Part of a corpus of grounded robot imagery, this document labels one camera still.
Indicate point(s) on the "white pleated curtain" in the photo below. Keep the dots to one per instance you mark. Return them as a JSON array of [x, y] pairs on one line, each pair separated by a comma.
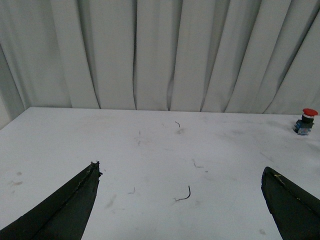
[[220, 56]]

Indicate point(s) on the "red push button switch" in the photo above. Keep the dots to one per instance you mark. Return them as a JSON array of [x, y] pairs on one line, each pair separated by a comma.
[[304, 125]]

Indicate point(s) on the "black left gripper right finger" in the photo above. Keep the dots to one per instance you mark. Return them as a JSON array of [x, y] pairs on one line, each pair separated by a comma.
[[295, 211]]

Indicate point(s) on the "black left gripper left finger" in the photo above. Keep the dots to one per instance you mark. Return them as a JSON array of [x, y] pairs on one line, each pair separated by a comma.
[[61, 216]]

